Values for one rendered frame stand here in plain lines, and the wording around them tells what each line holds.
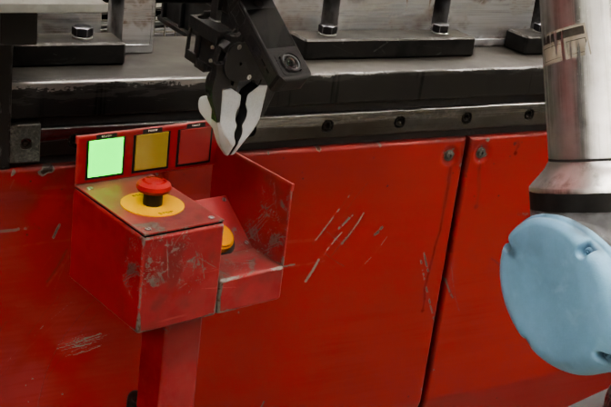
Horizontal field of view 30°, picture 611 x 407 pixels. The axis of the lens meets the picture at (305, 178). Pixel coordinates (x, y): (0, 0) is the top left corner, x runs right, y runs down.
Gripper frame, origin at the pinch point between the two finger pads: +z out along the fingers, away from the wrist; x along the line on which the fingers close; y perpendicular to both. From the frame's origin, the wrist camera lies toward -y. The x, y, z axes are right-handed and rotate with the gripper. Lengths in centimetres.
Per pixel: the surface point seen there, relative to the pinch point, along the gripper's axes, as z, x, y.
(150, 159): 5.0, 5.2, 9.0
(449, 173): 14, -48, 8
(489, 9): -7, -62, 20
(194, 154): 5.2, -1.1, 9.0
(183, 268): 10.5, 9.6, -6.9
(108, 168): 5.3, 10.8, 8.9
